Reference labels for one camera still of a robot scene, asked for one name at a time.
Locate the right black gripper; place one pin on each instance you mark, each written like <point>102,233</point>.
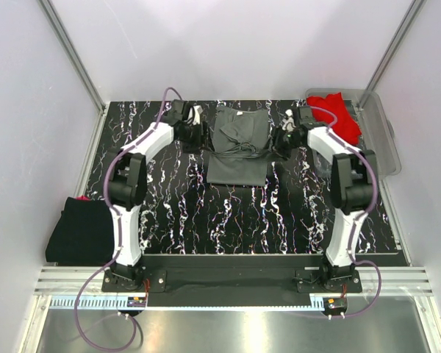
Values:
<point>277,132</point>

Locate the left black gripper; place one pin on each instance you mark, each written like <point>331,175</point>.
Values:
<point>201,142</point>

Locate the grey t shirt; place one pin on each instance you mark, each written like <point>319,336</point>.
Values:
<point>239,146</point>

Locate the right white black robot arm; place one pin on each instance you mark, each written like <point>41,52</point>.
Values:
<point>354,189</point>

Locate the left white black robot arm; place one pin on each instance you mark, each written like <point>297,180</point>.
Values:
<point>125,187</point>

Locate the red t shirt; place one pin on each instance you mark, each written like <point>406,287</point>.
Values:
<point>332,110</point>

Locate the black marble pattern mat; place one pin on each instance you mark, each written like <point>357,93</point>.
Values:
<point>183,214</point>

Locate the clear plastic bin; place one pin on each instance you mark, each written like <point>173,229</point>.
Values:
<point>366,109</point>

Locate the black folded t shirt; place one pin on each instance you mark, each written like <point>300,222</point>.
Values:
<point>83,235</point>

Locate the right small connector board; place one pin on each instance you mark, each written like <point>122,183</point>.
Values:
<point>335,307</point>

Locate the small connector board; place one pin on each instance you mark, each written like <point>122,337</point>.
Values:
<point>335,307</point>
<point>136,301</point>

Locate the left small connector board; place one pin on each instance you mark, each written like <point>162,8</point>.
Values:
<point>136,301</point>

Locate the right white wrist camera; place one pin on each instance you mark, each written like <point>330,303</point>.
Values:
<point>288,122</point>

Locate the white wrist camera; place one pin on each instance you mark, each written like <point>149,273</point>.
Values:
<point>288,122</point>
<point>194,115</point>

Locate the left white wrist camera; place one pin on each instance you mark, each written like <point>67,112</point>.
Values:
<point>194,115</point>

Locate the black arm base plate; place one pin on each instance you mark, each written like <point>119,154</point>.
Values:
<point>286,294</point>

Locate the right white cable duct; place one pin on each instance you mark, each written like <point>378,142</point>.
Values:
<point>317,302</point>

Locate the white cable duct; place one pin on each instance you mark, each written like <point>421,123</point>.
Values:
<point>91,302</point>
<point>317,302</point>

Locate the left aluminium frame post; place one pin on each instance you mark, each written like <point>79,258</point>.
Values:
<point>69,48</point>

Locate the aluminium frame post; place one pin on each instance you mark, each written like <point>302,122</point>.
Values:
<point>69,48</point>
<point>395,43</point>

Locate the right aluminium frame post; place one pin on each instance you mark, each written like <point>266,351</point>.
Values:
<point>395,43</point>

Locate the front aluminium rail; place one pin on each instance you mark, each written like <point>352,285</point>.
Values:
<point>393,281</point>

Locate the left white cable duct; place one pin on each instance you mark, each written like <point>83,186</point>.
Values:
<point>91,302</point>

